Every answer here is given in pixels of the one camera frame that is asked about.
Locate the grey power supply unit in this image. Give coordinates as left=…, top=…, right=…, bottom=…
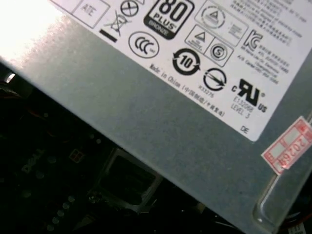
left=0, top=0, right=312, bottom=234

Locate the green motherboard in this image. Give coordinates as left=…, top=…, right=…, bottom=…
left=0, top=73, right=220, bottom=234

